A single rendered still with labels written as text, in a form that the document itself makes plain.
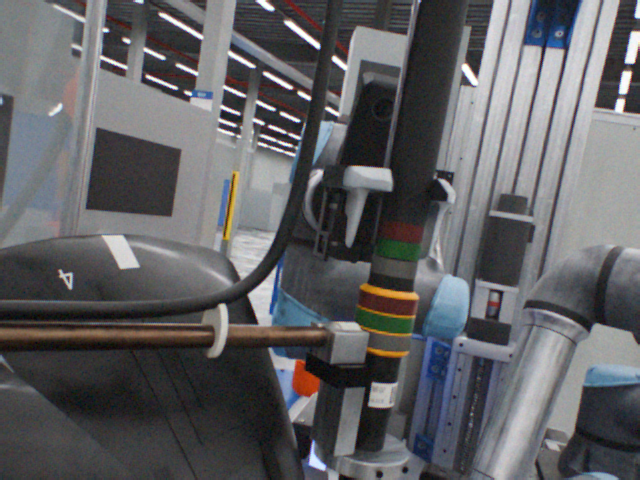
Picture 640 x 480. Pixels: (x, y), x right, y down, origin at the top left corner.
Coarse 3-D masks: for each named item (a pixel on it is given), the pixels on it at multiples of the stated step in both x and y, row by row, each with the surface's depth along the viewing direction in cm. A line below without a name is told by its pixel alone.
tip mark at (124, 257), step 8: (112, 240) 45; (120, 240) 46; (112, 248) 44; (120, 248) 45; (128, 248) 45; (120, 256) 44; (128, 256) 45; (120, 264) 44; (128, 264) 44; (136, 264) 45
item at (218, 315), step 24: (336, 0) 36; (336, 24) 36; (312, 96) 36; (312, 120) 36; (312, 144) 36; (288, 216) 36; (288, 240) 37; (264, 264) 36; (240, 288) 35; (0, 312) 28; (24, 312) 28; (48, 312) 29; (72, 312) 30; (96, 312) 30; (120, 312) 31; (144, 312) 32; (168, 312) 33; (192, 312) 34; (216, 312) 34; (216, 336) 34
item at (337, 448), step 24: (336, 336) 39; (360, 336) 40; (312, 360) 41; (336, 360) 39; (360, 360) 40; (336, 384) 39; (360, 384) 40; (336, 408) 41; (360, 408) 41; (312, 432) 42; (336, 432) 40; (336, 456) 41; (360, 456) 41; (384, 456) 42; (408, 456) 43
